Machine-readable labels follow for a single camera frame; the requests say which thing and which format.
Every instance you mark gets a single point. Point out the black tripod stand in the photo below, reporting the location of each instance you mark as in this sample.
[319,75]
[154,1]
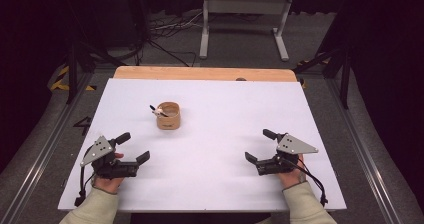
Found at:
[75,67]
[345,77]

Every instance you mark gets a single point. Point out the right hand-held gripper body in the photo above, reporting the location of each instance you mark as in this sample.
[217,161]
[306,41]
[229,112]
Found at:
[283,154]

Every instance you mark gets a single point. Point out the aluminium floor rail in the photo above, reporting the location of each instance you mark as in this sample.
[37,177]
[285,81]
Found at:
[363,150]
[40,157]

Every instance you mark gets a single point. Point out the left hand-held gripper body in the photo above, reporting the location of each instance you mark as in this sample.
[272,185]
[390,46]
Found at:
[106,160]

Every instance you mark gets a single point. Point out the black equipment tower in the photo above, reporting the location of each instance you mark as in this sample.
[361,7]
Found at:
[138,14]

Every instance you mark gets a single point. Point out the grey metal stand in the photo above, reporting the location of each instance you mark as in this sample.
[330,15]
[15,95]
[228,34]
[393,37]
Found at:
[246,5]

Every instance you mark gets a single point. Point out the person's right hand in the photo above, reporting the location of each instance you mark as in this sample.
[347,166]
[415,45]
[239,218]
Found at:
[293,175]

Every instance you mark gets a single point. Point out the white table cover sheet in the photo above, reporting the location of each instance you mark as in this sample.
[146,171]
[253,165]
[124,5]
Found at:
[213,144]

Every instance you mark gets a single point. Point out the black spoolie brush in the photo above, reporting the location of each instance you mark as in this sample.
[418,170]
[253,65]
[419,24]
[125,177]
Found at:
[156,110]

